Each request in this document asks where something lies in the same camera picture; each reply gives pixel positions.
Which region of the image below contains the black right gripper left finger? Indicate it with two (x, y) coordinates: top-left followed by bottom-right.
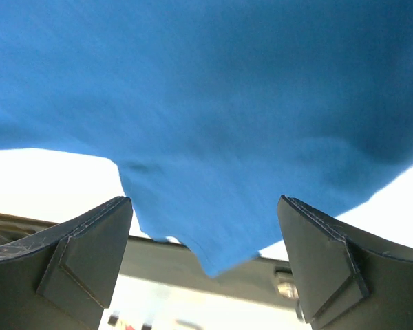
(0, 197), (133, 329)

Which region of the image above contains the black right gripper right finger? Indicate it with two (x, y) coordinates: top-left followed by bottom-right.
(277, 196), (413, 330)

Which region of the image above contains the blue t shirt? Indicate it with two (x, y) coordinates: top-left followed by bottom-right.
(0, 1), (413, 276)

